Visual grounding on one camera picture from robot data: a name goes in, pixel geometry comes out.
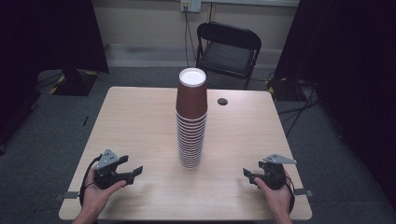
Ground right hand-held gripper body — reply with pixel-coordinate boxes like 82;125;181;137
258;153;298;191

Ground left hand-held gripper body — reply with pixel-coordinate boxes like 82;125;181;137
92;148;129;190

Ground stack of brown paper cups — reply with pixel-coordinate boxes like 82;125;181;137
175;67;208;170

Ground person's right hand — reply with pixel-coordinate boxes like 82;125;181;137
254;178;293;219

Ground person's left hand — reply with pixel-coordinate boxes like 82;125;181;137
80;169;127;216

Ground black stand base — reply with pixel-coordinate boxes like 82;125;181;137
49;68;100;97
266;77;316;102

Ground black folding chair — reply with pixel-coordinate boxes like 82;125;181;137
195;21;262;91

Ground black curtain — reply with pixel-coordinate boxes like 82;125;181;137
0;0;110;150
273;0;396;209

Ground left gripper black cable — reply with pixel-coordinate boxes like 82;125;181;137
78;154;104;207

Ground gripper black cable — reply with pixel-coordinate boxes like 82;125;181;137
78;154;104;207
283;170;297;215

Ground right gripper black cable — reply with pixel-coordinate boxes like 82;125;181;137
283;170;297;215

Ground grey bracket strip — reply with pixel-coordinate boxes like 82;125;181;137
293;188;315;198
54;190;80;202

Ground black floor cables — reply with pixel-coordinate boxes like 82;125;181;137
276;78;321;138

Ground black wall socket cable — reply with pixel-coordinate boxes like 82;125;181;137
183;6;199;68

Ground white wall socket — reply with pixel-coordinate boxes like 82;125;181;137
179;0;203;14

